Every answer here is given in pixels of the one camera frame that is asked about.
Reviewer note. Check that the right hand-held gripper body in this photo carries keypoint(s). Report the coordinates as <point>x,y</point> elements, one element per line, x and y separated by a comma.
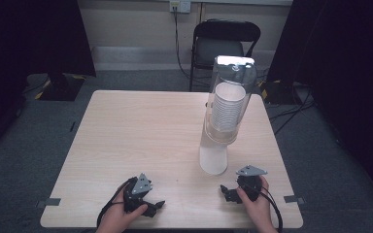
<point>250,186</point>

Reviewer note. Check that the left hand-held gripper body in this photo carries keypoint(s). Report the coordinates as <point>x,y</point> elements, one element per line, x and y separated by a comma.
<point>132,197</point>

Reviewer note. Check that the person's right hand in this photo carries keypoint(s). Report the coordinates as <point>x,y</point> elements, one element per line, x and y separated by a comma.
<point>259,210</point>

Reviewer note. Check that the person's left hand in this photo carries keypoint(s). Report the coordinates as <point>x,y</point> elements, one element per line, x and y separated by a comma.
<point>116,218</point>

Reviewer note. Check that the clear plastic cup dispenser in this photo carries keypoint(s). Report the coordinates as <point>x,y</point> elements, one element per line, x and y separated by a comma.
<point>213,158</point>

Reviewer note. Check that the grey tape strip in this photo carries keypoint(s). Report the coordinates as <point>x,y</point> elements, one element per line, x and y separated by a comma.
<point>49,202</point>
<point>294,199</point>

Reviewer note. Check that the stack of white paper cups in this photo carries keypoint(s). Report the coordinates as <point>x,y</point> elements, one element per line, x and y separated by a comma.
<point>226,110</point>

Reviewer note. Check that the black folding chair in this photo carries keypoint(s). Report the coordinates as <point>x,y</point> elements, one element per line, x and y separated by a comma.
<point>220,48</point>

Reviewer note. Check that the black curtain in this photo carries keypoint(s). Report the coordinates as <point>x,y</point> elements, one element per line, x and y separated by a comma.
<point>346,64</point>
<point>29,35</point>

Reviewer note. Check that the black stand base plate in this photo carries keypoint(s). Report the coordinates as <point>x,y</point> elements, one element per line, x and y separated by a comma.
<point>277,92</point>
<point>61,87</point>

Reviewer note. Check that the white wall socket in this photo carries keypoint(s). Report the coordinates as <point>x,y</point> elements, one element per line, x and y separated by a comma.
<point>180,6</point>

